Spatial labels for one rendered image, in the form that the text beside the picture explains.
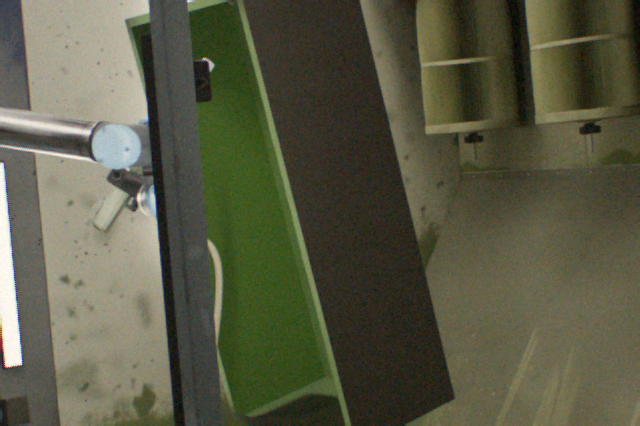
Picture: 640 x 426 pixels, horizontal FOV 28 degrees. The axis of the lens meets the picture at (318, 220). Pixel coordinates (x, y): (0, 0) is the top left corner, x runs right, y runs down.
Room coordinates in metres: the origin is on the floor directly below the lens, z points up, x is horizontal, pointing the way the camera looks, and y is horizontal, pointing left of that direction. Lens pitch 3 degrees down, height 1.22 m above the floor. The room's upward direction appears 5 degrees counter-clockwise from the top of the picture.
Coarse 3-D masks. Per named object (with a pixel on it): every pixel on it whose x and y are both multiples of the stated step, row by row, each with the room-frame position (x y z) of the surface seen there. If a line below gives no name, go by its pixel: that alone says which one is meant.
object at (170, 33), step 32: (160, 0) 2.04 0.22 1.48; (160, 32) 2.04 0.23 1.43; (160, 64) 2.05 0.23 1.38; (192, 64) 2.06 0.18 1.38; (160, 96) 2.06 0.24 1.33; (192, 96) 2.06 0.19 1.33; (160, 128) 2.07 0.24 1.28; (192, 128) 2.05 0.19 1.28; (192, 160) 2.05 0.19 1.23; (192, 192) 2.05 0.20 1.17; (192, 224) 2.05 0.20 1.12; (192, 256) 2.04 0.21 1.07; (192, 288) 2.04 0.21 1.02; (192, 320) 2.04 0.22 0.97; (192, 352) 2.04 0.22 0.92; (192, 384) 2.04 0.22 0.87; (192, 416) 2.05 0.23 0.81
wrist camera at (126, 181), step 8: (112, 176) 2.93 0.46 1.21; (120, 176) 2.92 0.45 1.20; (128, 176) 2.92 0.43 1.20; (136, 176) 2.92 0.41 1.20; (112, 184) 2.93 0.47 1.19; (120, 184) 2.92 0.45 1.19; (128, 184) 2.92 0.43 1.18; (136, 184) 2.91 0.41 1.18; (128, 192) 2.91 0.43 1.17; (136, 192) 2.91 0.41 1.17
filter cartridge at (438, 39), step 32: (416, 0) 4.52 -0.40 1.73; (448, 0) 4.34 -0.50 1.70; (480, 0) 4.33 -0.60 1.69; (448, 32) 4.34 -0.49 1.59; (480, 32) 4.33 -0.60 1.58; (448, 64) 4.36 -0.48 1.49; (480, 64) 4.34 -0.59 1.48; (512, 64) 4.42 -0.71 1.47; (448, 96) 4.36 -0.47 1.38; (480, 96) 4.34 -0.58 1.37; (512, 96) 4.40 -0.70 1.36; (448, 128) 4.36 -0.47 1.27; (480, 128) 4.33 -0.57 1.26
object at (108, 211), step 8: (128, 168) 3.05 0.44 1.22; (136, 168) 3.04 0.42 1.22; (112, 192) 3.03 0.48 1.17; (120, 192) 3.03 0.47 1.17; (112, 200) 3.03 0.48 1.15; (120, 200) 3.03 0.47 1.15; (128, 200) 3.04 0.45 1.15; (96, 208) 3.04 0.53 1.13; (104, 208) 3.02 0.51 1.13; (112, 208) 3.03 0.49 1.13; (120, 208) 3.04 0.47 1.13; (96, 216) 3.02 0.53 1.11; (104, 216) 3.02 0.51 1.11; (112, 216) 3.03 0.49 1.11; (96, 224) 3.02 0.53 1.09; (104, 224) 3.02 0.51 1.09; (112, 224) 3.03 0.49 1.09; (104, 232) 3.05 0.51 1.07
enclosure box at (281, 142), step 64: (192, 0) 3.25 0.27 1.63; (256, 0) 3.10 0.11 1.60; (320, 0) 3.21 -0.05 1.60; (256, 64) 3.10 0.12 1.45; (320, 64) 3.20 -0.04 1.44; (256, 128) 3.79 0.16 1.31; (320, 128) 3.19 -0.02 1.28; (384, 128) 3.31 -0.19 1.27; (256, 192) 3.78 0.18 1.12; (320, 192) 3.18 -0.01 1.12; (384, 192) 3.30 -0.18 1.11; (256, 256) 3.77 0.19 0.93; (320, 256) 3.17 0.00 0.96; (384, 256) 3.29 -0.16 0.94; (256, 320) 3.76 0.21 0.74; (320, 320) 3.19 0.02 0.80; (384, 320) 3.28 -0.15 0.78; (256, 384) 3.75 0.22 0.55; (320, 384) 3.84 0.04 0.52; (384, 384) 3.27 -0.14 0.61; (448, 384) 3.40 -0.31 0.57
